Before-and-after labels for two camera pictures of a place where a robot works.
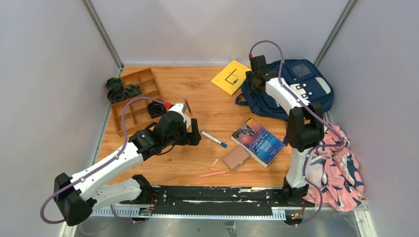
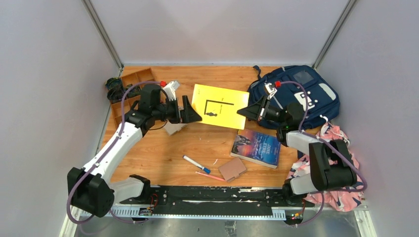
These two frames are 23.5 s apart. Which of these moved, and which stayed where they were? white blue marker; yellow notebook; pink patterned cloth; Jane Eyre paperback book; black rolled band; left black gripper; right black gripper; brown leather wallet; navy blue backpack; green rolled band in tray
Moved: white blue marker; brown leather wallet; Jane Eyre paperback book; left black gripper; navy blue backpack; right black gripper; yellow notebook
Stayed: black rolled band; pink patterned cloth; green rolled band in tray
